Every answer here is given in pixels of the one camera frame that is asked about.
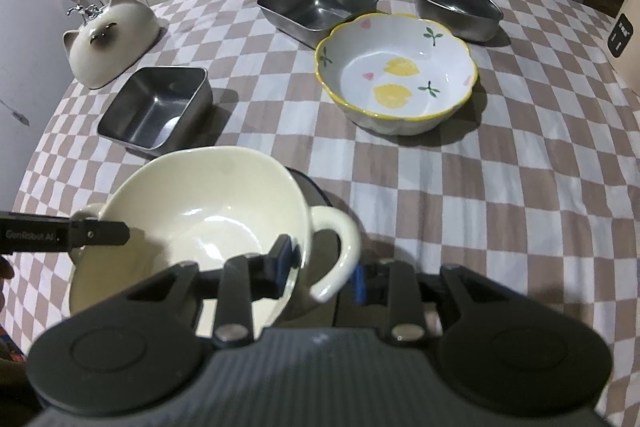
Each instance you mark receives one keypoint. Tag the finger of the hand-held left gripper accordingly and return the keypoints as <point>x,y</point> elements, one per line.
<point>105,233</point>

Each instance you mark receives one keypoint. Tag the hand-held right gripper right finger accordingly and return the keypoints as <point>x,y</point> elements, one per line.
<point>357,282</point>

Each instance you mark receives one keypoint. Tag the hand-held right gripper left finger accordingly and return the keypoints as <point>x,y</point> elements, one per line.
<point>285,257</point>

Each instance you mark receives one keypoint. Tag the shallow rectangular steel container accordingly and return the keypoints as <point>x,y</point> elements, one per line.
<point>315,7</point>

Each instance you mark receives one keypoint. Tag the person's left hand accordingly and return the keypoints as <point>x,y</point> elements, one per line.
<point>5,268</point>

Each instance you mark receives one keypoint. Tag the deep square steel container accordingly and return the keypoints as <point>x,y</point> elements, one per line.
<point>150,117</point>

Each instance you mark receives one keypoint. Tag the cat-shaped ceramic dish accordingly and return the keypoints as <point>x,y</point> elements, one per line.
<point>110,52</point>

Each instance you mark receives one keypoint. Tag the brown white checkered tablecloth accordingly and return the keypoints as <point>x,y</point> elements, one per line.
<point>500,157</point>

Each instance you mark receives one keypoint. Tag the white refrigerator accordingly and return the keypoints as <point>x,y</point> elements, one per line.
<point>20,32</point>

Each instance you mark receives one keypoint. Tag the floral bowl with yellow rim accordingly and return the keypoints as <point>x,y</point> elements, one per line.
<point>400,72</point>

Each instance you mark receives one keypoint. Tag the small silver ornament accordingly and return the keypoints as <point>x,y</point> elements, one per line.
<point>82,11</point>

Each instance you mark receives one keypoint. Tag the oval steel bowl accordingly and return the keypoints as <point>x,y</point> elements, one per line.
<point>455,2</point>

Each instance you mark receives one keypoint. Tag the cream soy milk maker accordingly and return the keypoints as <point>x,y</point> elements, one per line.
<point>627,37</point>

